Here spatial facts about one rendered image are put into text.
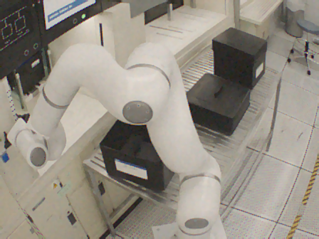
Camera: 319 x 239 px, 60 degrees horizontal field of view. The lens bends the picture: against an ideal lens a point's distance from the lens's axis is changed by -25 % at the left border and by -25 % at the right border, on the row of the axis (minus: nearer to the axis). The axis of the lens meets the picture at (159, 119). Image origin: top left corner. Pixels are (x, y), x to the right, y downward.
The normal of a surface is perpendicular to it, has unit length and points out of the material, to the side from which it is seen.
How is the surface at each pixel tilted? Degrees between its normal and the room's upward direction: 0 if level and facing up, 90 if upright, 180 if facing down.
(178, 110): 38
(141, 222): 0
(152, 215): 0
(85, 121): 0
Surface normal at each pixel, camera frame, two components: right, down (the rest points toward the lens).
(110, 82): -0.62, 0.02
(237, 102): -0.05, -0.77
